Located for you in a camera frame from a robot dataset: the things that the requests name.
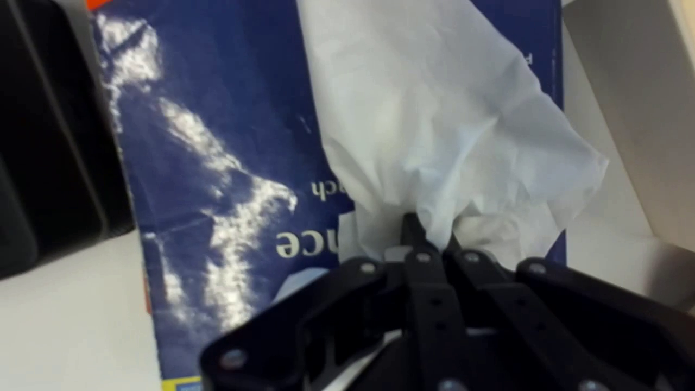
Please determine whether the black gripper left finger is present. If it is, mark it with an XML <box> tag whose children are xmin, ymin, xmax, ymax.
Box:
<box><xmin>199</xmin><ymin>215</ymin><xmax>464</xmax><ymax>391</ymax></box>

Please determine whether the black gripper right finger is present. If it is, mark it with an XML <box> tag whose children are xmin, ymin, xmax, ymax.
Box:
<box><xmin>443</xmin><ymin>242</ymin><xmax>695</xmax><ymax>391</ymax></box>

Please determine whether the white paper towel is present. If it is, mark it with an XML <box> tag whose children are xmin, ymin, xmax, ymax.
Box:
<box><xmin>297</xmin><ymin>0</ymin><xmax>605</xmax><ymax>265</ymax></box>

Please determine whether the blue and yellow book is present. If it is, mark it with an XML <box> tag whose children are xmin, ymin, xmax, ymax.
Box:
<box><xmin>86</xmin><ymin>0</ymin><xmax>568</xmax><ymax>391</ymax></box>

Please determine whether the black box device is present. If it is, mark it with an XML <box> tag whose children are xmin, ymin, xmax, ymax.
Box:
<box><xmin>0</xmin><ymin>0</ymin><xmax>132</xmax><ymax>279</ymax></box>

